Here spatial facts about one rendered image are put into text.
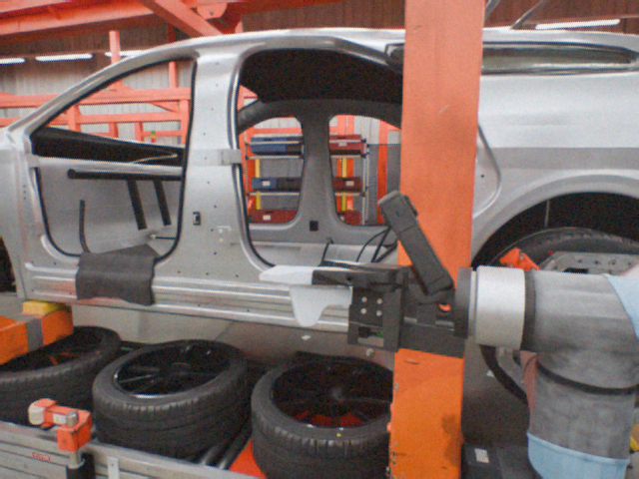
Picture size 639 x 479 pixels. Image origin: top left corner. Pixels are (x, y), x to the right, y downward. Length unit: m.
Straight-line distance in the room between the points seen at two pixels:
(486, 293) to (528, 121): 1.14
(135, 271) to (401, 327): 1.66
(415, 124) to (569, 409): 0.66
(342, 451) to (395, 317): 1.06
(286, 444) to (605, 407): 1.17
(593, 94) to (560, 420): 1.25
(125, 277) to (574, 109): 1.89
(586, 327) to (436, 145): 0.60
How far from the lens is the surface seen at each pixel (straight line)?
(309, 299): 0.38
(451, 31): 0.95
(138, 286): 1.93
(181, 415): 1.69
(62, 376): 2.15
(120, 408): 1.74
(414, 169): 0.89
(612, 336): 0.39
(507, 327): 0.38
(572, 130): 1.50
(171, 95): 8.39
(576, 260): 1.41
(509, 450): 2.00
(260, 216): 5.27
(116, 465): 1.69
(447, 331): 0.40
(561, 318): 0.38
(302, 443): 1.42
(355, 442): 1.41
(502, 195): 1.44
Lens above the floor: 1.33
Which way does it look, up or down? 8 degrees down
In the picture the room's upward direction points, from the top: straight up
